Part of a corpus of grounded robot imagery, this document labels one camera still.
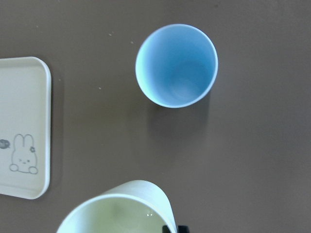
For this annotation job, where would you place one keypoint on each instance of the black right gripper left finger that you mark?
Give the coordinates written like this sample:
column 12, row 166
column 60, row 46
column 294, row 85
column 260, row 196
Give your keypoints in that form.
column 165, row 229

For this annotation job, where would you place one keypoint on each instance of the blue plastic cup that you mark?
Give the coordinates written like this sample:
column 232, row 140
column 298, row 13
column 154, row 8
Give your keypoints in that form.
column 176, row 66

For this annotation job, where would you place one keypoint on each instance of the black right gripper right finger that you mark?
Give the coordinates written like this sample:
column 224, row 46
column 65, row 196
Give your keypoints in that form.
column 183, row 229

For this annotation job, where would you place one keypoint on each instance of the cream bunny tray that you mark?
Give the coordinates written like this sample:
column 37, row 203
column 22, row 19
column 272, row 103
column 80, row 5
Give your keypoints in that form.
column 25, row 127

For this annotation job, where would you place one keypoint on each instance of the white plastic cup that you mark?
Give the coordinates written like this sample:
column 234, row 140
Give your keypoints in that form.
column 133, row 207

